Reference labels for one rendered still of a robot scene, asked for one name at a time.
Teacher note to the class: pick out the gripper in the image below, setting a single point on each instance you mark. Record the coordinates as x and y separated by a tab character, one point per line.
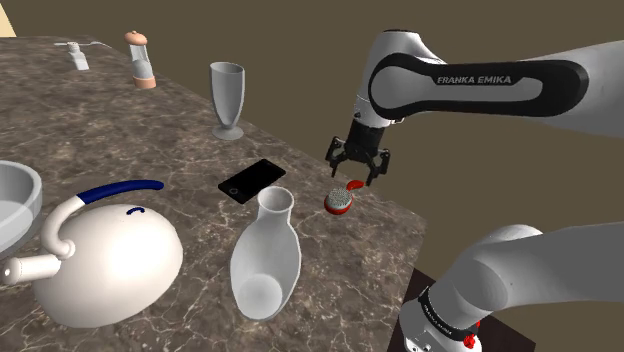
364	140

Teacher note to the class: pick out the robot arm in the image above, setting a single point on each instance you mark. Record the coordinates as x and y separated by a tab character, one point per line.
487	92

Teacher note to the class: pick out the red round brush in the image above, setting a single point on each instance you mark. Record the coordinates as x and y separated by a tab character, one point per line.
339	199

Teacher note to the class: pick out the black smartphone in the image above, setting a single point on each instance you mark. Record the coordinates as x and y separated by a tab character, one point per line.
251	180

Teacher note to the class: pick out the white vase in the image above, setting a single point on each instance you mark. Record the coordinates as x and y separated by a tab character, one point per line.
265	258

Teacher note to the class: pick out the grey tall goblet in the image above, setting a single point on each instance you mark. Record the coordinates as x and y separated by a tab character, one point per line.
227	97

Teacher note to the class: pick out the pepper mill with tan cap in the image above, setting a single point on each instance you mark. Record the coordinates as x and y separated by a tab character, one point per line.
140	61

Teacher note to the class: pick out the white soap dispenser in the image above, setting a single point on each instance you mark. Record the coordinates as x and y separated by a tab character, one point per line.
78	56

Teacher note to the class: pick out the grey bowl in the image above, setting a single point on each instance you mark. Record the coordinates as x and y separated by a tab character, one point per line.
14	204

